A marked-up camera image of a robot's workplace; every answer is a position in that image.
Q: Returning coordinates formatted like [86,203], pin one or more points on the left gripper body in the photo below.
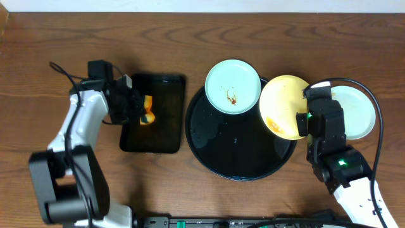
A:
[133,103]

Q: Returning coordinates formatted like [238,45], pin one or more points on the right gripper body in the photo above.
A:
[302,121]

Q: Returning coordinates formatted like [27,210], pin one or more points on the green yellow sponge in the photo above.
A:
[148,116]

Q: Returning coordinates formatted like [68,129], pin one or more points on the light blue plate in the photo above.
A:
[232,86]
[359,112]

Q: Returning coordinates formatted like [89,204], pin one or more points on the yellow plate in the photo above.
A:
[280,101]

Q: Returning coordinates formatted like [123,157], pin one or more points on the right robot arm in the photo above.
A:
[343,169]

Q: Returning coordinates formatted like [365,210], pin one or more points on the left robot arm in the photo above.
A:
[69,184]

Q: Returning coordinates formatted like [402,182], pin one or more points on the black rectangular tray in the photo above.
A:
[164,134]

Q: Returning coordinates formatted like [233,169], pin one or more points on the black round tray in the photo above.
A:
[236,147]

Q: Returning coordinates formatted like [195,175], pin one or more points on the light blue plate top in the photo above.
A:
[232,86]

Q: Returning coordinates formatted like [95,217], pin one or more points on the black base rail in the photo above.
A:
[167,222]

